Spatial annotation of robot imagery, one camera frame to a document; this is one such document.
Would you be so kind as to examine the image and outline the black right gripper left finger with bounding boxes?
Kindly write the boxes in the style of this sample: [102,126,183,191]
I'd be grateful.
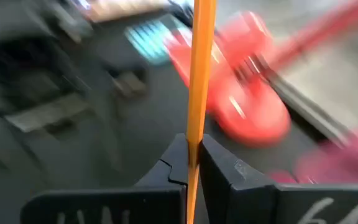
[20,133,188,224]

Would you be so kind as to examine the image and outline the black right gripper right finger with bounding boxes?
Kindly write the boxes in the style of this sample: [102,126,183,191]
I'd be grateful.
[199,133,358,224]

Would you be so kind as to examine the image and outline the pink plastic pencil case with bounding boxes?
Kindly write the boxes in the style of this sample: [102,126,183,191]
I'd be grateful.
[267,126,358,185]

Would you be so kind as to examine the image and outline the yellow wooden pencil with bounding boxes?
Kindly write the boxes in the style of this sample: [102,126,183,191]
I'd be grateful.
[185,0,218,224]

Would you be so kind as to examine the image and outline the blue calculator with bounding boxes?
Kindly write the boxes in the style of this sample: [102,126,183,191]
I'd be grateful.
[124,19,194,65]

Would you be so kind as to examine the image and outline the black aluminium rig frame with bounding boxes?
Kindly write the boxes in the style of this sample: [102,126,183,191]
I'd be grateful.
[234,54,357,149]

